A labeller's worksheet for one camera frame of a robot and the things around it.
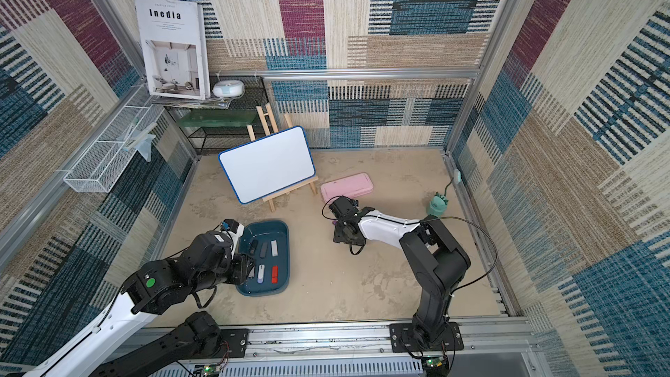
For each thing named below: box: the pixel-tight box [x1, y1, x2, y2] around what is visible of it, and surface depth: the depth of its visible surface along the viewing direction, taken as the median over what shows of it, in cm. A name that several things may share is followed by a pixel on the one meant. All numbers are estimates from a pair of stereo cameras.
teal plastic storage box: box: [235, 219, 291, 297], surface depth 89 cm
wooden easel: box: [246, 102, 319, 213], surface depth 92 cm
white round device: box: [211, 79, 246, 98], surface depth 89 cm
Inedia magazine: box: [135, 0, 212, 101], surface depth 79 cm
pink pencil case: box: [320, 171, 375, 204], surface depth 108 cm
